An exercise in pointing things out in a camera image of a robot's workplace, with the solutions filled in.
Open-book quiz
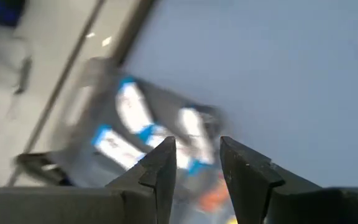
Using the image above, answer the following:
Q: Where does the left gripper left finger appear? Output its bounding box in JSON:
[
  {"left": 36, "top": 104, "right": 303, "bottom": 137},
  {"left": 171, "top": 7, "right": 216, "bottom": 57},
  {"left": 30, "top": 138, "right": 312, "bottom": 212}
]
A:
[{"left": 0, "top": 136, "right": 178, "bottom": 224}]

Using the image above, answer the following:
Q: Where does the dark translucent plastic bin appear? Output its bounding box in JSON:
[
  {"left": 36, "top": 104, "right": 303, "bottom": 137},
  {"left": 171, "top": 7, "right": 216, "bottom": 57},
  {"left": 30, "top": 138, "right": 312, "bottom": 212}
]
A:
[{"left": 50, "top": 57, "right": 234, "bottom": 200}]

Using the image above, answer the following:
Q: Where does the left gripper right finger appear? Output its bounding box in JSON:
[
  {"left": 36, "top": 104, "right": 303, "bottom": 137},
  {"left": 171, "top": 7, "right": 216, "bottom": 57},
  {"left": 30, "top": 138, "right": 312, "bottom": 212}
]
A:
[{"left": 219, "top": 135, "right": 358, "bottom": 224}]

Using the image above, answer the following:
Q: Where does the red gummy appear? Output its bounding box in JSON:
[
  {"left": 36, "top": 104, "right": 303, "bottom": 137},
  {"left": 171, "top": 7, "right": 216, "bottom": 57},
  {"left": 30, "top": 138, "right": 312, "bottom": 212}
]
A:
[{"left": 196, "top": 177, "right": 232, "bottom": 215}]

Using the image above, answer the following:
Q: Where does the blue white candy bar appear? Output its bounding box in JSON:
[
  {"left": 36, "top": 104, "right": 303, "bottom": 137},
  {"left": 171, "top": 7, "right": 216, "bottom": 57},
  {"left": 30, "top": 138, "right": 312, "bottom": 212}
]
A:
[
  {"left": 138, "top": 124, "right": 198, "bottom": 175},
  {"left": 91, "top": 123, "right": 147, "bottom": 171},
  {"left": 177, "top": 105, "right": 217, "bottom": 167},
  {"left": 114, "top": 76, "right": 157, "bottom": 135}
]

